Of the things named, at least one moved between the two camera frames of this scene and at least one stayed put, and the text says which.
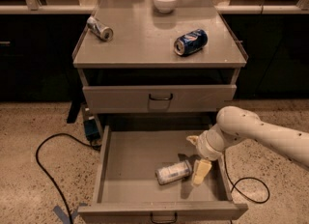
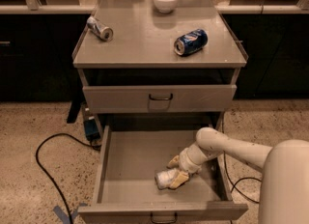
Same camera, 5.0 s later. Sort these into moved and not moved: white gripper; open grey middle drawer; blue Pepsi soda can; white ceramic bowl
Moved: white gripper
Not moved: white ceramic bowl; open grey middle drawer; blue Pepsi soda can
